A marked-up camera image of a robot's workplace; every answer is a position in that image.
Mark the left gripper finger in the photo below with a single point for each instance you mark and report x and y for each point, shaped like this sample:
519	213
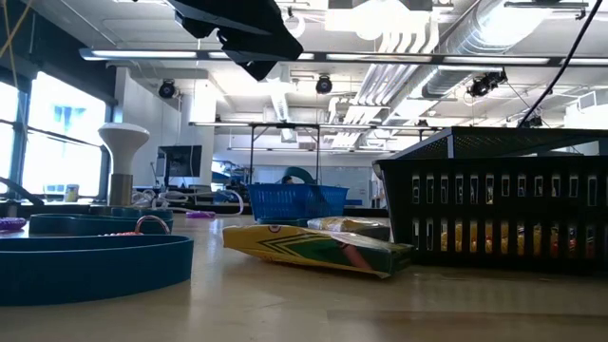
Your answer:
261	52
223	16

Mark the purple coil wristband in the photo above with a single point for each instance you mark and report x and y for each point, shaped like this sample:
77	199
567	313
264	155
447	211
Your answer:
12	224
199	214

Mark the plastic-wrapped yellow white pack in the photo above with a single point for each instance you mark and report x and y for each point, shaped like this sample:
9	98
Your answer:
347	224

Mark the yellow green crayon box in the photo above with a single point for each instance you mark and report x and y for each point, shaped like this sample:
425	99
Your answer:
309	247

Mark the black plastic basket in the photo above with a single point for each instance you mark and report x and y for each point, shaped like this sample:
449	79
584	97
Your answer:
394	204

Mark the large blue plate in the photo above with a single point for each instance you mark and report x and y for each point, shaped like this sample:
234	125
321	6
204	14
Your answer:
95	271

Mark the orange coil wristband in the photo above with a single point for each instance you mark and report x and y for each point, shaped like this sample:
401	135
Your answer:
475	237

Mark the black mesh desk riser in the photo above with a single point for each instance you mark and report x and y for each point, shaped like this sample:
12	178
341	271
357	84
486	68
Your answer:
499	140

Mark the black background rack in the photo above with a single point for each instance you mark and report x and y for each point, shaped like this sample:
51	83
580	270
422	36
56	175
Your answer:
285	125

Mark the overhead light bar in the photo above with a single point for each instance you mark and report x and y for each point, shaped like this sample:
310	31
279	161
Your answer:
142	53

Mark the black computer monitor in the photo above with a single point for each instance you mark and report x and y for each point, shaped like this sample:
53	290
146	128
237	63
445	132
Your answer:
180	161

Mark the blue plastic basket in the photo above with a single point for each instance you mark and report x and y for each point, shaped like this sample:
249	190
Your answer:
285	202

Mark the white mushroom table lamp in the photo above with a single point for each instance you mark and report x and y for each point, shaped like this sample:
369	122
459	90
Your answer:
123	142

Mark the yellow cup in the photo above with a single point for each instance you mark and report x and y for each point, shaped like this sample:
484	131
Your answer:
71	194

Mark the black ceiling camera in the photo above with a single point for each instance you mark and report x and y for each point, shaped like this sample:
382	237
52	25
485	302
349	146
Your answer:
324	84
167	89
484	83

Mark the black aluminium table frame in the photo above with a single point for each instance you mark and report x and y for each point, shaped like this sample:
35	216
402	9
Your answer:
366	212

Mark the silver ceiling duct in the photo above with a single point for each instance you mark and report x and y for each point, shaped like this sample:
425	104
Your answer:
475	38

